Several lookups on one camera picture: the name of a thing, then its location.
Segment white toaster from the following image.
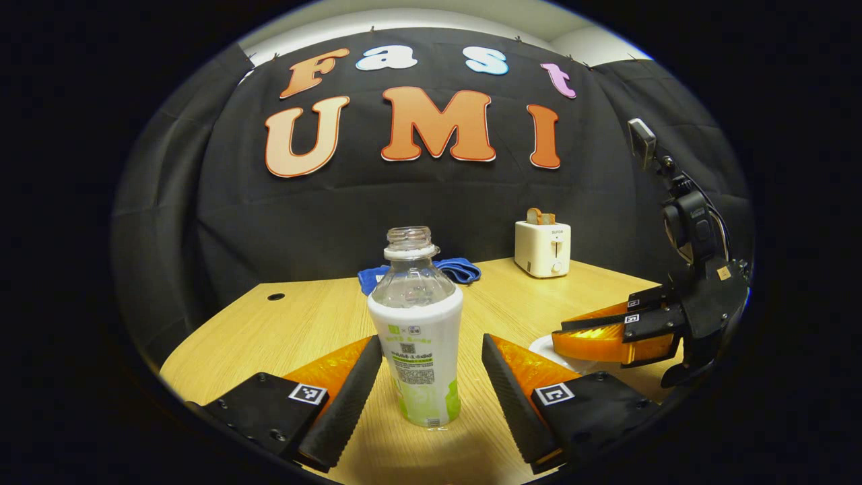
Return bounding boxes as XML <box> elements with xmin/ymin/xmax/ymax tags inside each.
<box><xmin>515</xmin><ymin>220</ymin><xmax>572</xmax><ymax>279</ymax></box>

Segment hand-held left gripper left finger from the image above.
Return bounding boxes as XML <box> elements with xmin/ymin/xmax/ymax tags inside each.
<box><xmin>185</xmin><ymin>335</ymin><xmax>383</xmax><ymax>474</ymax></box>

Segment clear plastic water bottle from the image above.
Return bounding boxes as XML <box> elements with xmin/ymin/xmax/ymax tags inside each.
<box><xmin>367</xmin><ymin>226</ymin><xmax>465</xmax><ymax>429</ymax></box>

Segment white teacup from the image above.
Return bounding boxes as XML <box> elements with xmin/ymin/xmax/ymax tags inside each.
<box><xmin>529</xmin><ymin>335</ymin><xmax>597</xmax><ymax>375</ymax></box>

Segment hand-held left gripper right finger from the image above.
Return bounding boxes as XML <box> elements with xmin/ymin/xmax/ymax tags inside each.
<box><xmin>482</xmin><ymin>333</ymin><xmax>657</xmax><ymax>476</ymax></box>

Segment blue folded towel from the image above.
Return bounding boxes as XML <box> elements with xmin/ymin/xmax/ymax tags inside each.
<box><xmin>357</xmin><ymin>257</ymin><xmax>482</xmax><ymax>296</ymax></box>

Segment black backdrop cloth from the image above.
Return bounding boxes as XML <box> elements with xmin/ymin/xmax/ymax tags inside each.
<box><xmin>111</xmin><ymin>27</ymin><xmax>755</xmax><ymax>368</ymax></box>

